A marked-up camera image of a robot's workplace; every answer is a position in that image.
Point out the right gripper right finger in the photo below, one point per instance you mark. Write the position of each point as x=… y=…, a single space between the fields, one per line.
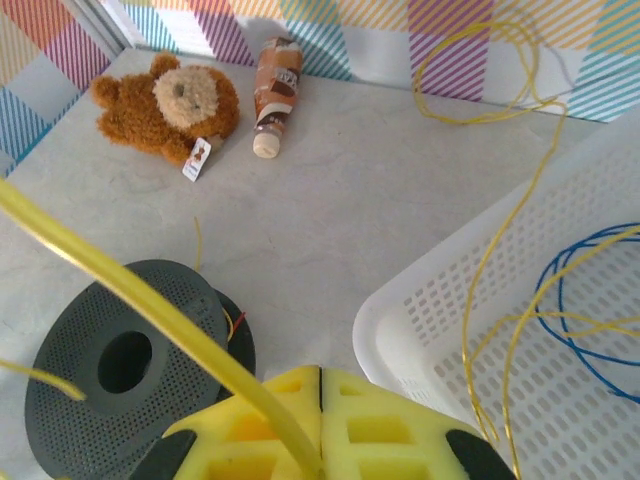
x=400 y=440

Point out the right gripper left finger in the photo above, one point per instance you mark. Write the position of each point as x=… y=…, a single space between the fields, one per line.
x=260 y=435

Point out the white perforated plastic basket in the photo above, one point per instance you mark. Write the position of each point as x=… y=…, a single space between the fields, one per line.
x=440 y=320

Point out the brown teddy bear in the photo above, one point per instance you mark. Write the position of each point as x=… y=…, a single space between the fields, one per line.
x=145 y=115

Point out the aluminium frame post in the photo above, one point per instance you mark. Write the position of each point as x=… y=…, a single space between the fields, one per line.
x=112 y=25

